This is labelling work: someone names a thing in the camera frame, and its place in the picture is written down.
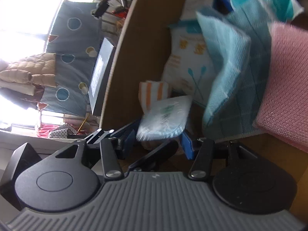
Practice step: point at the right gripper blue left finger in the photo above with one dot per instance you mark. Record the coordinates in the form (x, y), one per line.
(114, 148)

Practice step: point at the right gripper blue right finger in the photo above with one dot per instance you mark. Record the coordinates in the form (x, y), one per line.
(201, 151)

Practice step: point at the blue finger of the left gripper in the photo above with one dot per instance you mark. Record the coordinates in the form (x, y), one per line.
(131, 126)
(154, 159)

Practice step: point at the clear tissue pack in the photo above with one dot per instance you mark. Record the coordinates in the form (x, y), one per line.
(166, 119)

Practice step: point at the orange striped towel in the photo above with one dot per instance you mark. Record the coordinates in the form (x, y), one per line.
(151, 92)

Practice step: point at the cotton swab bag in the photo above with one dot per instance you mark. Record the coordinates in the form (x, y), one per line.
(189, 69)

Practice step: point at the pink knitted cloth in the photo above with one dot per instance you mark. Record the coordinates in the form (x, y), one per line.
(283, 111)

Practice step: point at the light blue checkered towel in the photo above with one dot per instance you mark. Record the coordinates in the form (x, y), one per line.
(239, 45)

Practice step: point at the dark blue patterned quilt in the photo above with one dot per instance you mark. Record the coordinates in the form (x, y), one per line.
(75, 40)

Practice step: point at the beige padded jacket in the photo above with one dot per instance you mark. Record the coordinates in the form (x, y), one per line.
(22, 76)

